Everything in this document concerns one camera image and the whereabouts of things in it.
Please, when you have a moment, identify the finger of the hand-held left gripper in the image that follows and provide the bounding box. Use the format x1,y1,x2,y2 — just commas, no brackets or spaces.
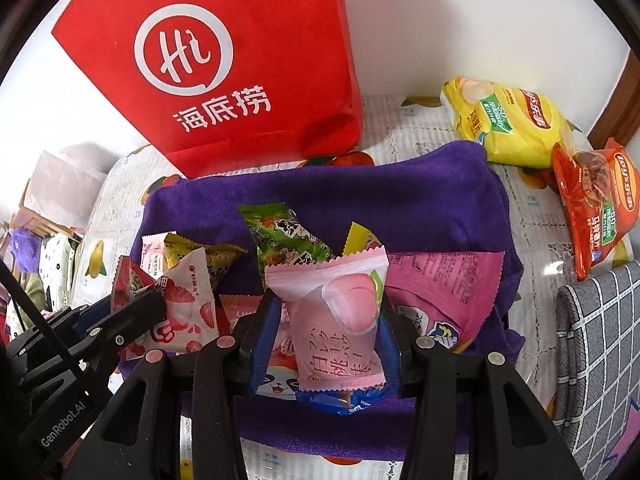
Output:
50,295,115,331
65,290,167,361

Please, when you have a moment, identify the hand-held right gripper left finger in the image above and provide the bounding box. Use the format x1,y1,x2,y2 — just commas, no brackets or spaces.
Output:
62,292,283,480

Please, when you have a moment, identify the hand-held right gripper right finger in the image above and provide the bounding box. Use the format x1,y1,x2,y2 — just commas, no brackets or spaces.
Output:
375,305,586,480

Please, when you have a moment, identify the red snack packet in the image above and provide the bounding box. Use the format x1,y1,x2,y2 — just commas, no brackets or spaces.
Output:
111,256,156,311

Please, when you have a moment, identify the strawberry print snack packet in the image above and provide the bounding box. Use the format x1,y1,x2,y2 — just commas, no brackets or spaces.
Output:
120,249,221,361
141,234,176,281

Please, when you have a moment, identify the blue cookie packet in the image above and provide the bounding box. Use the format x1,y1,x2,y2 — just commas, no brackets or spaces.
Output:
295,384,393,417

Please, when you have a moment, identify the pale pink peach packet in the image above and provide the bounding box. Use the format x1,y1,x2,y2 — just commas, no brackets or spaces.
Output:
264,247,388,392

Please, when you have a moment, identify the large pink snack bag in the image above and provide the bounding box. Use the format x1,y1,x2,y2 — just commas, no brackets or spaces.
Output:
385,250,506,353

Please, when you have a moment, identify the green snack packet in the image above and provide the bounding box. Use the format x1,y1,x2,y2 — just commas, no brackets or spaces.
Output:
237,203,336,291

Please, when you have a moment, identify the olive yellow snack packet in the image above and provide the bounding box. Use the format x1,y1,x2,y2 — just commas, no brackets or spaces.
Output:
342,222,386,257

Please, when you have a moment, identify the purple fuzzy item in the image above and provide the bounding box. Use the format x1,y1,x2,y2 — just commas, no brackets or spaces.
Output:
11,227,41,271

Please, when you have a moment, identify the white plastic bag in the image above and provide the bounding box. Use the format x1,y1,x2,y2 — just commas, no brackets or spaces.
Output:
22,150,108,231

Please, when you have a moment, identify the purple towel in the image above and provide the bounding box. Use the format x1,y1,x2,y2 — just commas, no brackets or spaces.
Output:
117,140,525,463

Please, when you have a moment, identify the grey checked cloth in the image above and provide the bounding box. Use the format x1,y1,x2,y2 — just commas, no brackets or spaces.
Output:
554,260,640,480

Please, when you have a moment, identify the yellow chip bag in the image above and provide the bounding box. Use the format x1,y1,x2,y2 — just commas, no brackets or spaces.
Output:
440,76,581,170

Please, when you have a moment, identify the orange chip bag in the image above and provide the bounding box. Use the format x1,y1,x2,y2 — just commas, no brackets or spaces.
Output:
551,137,640,282

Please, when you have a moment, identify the red paper bag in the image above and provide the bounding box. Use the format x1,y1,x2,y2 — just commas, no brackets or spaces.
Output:
51,0,363,179

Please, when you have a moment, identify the black cable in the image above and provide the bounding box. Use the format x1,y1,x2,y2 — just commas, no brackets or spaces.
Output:
0,260,87,378

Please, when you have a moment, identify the brown wooden door frame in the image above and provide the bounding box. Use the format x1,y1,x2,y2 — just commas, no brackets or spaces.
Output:
587,52,640,148

